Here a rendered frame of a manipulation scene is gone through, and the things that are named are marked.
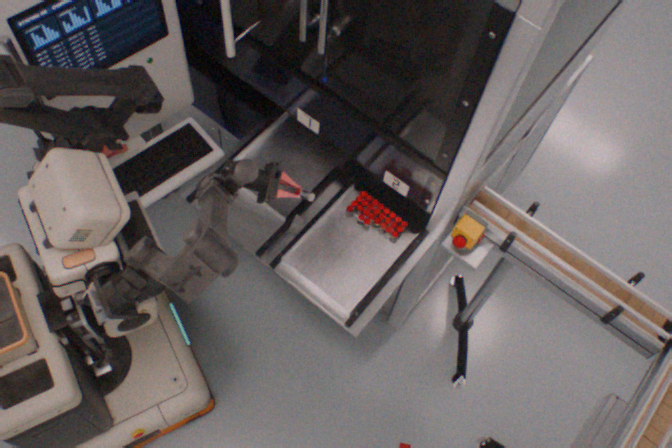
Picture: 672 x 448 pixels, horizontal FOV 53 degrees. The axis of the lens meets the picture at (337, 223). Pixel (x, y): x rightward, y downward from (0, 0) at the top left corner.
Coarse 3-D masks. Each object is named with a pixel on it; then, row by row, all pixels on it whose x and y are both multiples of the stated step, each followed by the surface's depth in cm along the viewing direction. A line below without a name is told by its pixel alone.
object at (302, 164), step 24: (288, 120) 222; (264, 144) 217; (288, 144) 218; (312, 144) 218; (288, 168) 214; (312, 168) 214; (336, 168) 213; (288, 192) 210; (312, 192) 208; (288, 216) 204
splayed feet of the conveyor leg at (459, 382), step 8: (456, 280) 288; (456, 288) 285; (464, 288) 284; (464, 296) 280; (464, 304) 278; (456, 320) 273; (472, 320) 273; (456, 328) 275; (464, 328) 272; (464, 336) 271; (464, 344) 270; (464, 352) 270; (464, 360) 270; (456, 368) 271; (464, 368) 269; (456, 376) 271; (464, 376) 269; (456, 384) 274; (464, 384) 274
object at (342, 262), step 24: (336, 216) 207; (312, 240) 203; (336, 240) 203; (360, 240) 204; (384, 240) 204; (408, 240) 205; (288, 264) 195; (312, 264) 199; (336, 264) 199; (360, 264) 200; (384, 264) 201; (336, 288) 196; (360, 288) 196
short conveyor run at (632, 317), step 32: (480, 192) 209; (512, 224) 204; (512, 256) 205; (544, 256) 200; (576, 256) 201; (576, 288) 196; (608, 288) 197; (608, 320) 194; (640, 320) 190; (640, 352) 196
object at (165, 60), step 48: (0, 0) 153; (48, 0) 161; (96, 0) 170; (144, 0) 181; (0, 48) 162; (48, 48) 171; (96, 48) 182; (144, 48) 195; (48, 96) 183; (96, 96) 196; (192, 96) 229
